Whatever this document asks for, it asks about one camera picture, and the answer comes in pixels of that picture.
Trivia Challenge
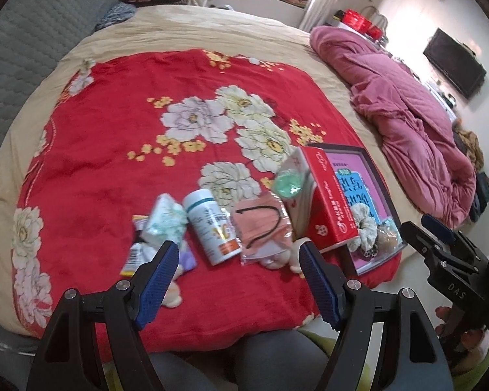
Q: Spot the person's right leg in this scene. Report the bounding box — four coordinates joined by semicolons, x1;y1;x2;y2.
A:
228;328;339;391

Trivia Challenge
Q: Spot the red and white box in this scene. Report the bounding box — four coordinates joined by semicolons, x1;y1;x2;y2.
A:
287;147;359;253

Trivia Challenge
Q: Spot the yellow snack packet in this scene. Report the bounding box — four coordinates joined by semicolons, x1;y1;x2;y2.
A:
120;214;153;278

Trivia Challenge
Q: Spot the white patterned scrunchie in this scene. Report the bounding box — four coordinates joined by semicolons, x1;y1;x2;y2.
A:
348;205;379;249

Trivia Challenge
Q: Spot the plush toy with pink dress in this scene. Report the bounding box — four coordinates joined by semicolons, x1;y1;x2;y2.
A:
261;238;310;273

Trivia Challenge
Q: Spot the beige bed sheet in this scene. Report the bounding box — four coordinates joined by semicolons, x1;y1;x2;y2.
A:
0;4;433;335

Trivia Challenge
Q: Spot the large red container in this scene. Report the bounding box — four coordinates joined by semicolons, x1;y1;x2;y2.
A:
342;8;369;33

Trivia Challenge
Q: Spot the red floral blanket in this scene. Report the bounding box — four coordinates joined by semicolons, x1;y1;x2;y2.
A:
12;49;404;351

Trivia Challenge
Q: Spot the black framed pink tray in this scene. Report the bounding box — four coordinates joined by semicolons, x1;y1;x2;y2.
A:
305;143;408;276

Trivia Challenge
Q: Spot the pink face mask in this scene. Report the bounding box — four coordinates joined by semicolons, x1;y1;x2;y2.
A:
232;195;294;265

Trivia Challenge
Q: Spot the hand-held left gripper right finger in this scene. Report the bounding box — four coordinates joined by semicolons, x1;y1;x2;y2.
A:
299;242;453;391

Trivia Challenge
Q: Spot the dark clothes pile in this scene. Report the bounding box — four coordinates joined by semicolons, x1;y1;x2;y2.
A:
468;171;489;216

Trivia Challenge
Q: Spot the grey quilted headboard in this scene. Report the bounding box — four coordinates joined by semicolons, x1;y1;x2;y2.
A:
0;0;121;184

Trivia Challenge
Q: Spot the person's left leg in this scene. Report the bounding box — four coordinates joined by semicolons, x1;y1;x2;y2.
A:
142;350;237;391

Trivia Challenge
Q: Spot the person's leg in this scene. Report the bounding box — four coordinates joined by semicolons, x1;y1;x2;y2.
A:
228;328;339;391
142;350;237;391

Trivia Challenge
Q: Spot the black television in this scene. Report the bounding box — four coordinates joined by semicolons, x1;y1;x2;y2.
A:
423;28;487;99

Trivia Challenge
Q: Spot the person's right hand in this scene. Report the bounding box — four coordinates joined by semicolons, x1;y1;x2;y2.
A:
434;305;489;353

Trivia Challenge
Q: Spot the teal printed tissue pack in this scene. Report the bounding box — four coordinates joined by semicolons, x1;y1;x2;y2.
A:
141;193;188;247

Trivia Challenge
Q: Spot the brown clothes pile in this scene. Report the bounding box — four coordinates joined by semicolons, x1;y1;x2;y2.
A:
452;126;485;172

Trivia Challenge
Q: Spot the plush toy with purple dress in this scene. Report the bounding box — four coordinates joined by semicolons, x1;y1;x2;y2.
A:
130;240;198;308

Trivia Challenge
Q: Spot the pink quilt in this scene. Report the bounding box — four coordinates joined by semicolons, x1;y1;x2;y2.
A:
309;25;477;233

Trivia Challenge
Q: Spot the brown scrunchie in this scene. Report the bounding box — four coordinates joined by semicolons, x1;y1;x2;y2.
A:
373;218;406;255

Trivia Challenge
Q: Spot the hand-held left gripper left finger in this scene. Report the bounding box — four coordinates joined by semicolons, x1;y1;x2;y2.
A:
26;240;180;391

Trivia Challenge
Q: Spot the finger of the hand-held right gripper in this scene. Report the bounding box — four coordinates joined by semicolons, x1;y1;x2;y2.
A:
422;214;489;265
401;221;469;278

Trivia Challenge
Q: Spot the white vitamin bottle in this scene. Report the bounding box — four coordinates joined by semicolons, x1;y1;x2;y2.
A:
183;189;242;266

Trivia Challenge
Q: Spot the green round item in packet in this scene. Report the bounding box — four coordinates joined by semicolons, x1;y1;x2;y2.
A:
274;159;310;208

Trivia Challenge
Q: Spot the metal wire rack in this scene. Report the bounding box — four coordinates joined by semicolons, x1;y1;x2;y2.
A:
361;6;390;29

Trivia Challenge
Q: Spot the white cabinet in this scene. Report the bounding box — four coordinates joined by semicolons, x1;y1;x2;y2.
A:
426;81;461;123

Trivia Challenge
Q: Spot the blue patterned cloth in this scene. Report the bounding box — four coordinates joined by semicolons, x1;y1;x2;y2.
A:
96;2;139;29

